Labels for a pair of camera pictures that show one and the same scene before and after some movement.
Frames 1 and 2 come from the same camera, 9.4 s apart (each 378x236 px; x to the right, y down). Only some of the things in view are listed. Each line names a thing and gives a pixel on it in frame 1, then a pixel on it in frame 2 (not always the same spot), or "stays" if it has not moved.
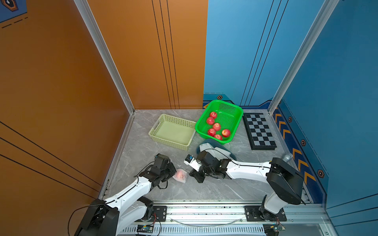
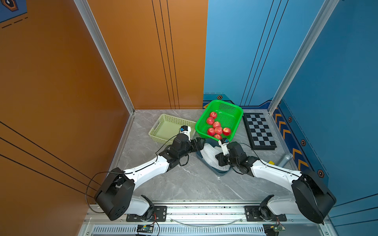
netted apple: (216, 127) stays
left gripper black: (173, 170) to (199, 146)
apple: (226, 132) stays
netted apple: (181, 175) to (218, 130)
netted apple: (210, 120) stays
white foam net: (216, 152) stays
